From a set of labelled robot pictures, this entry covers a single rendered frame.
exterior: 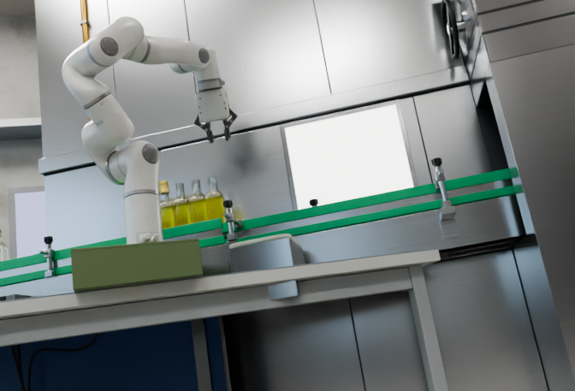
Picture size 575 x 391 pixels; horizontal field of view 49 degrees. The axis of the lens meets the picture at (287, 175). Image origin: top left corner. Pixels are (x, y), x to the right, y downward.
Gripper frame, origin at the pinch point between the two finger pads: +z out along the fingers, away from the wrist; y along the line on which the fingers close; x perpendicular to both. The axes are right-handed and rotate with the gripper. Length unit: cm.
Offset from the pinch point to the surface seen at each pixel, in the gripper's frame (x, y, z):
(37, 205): -249, 204, 38
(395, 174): -13, -55, 23
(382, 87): -26, -56, -7
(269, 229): 6.6, -12.1, 31.6
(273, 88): -31.8, -16.3, -13.0
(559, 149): 24, -98, 18
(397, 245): 14, -51, 41
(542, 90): 17, -97, 1
